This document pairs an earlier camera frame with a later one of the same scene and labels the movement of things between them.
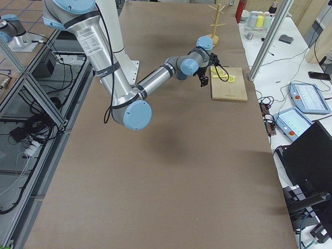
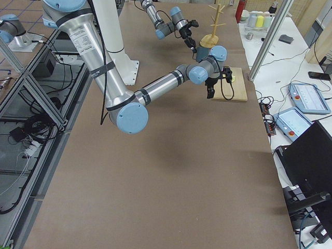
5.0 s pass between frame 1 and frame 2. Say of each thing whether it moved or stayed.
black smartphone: stayed
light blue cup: stayed
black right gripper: moved
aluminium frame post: stayed
